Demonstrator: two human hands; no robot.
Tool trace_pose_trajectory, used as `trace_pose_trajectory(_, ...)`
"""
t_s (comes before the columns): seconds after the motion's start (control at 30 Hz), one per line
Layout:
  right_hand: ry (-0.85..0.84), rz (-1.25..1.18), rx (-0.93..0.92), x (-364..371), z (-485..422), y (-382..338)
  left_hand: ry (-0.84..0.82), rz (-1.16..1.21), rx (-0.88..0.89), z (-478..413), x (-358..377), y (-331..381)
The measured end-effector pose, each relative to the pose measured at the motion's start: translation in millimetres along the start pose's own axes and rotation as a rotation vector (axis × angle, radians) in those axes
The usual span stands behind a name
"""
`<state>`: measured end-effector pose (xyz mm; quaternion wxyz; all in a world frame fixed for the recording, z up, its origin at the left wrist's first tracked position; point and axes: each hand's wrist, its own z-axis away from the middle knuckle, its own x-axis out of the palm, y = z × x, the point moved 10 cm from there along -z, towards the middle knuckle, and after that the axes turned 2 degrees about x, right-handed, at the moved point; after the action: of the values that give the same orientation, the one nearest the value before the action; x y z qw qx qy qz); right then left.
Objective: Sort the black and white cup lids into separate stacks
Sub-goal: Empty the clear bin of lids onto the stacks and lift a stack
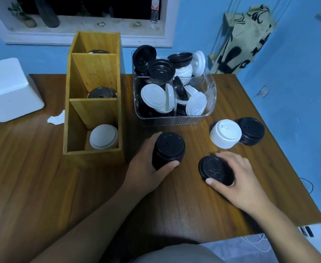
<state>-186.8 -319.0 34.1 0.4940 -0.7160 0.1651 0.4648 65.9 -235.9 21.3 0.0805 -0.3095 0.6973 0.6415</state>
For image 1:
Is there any white window frame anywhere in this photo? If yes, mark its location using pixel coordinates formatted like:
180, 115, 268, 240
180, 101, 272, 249
0, 0, 180, 48

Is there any white domed cup lid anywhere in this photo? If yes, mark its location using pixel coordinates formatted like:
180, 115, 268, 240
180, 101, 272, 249
210, 119, 243, 150

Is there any person's left forearm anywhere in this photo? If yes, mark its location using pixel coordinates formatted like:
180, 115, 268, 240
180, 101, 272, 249
32, 188, 150, 263

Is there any white foam box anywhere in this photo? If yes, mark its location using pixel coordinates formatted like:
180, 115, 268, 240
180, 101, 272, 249
0, 58, 45, 123

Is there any crumpled white tissue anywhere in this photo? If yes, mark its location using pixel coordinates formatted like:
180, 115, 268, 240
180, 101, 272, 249
47, 110, 66, 126

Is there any hanging rope shelf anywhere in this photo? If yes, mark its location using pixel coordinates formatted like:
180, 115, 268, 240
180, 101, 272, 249
207, 0, 295, 72

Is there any dark glass vase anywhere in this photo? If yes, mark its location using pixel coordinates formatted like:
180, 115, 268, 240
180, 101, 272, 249
34, 0, 60, 28

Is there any grey shirt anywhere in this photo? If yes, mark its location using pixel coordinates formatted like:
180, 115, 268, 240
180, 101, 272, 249
130, 243, 226, 263

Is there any cream tote bag black print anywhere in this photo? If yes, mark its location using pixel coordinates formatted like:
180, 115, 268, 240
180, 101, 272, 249
208, 4, 276, 75

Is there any person's right forearm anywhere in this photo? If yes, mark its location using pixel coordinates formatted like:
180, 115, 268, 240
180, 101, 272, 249
248, 202, 321, 263

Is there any person's left hand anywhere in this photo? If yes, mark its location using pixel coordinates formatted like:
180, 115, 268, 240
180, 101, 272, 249
123, 131, 180, 199

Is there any white cable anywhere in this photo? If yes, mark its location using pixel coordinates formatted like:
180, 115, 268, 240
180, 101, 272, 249
241, 233, 272, 252

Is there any pile of black and white cup lids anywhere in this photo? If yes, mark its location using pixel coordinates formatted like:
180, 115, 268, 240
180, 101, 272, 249
132, 45, 217, 126

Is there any clear plastic water bottle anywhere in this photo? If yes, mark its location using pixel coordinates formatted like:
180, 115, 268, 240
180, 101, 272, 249
150, 0, 160, 24

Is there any small potted plant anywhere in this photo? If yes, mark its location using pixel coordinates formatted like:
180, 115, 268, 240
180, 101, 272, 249
7, 2, 37, 28

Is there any person's right hand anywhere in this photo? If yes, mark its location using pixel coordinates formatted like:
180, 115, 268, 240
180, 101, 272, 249
205, 151, 272, 216

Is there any clear plastic container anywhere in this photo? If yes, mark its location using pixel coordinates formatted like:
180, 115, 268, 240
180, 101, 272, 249
132, 50, 218, 126

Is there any wooden three-compartment organizer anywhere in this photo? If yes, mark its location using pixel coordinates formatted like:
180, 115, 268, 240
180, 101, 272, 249
63, 31, 126, 165

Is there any short stack of black lids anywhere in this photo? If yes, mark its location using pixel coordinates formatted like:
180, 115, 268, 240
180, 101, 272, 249
237, 117, 266, 141

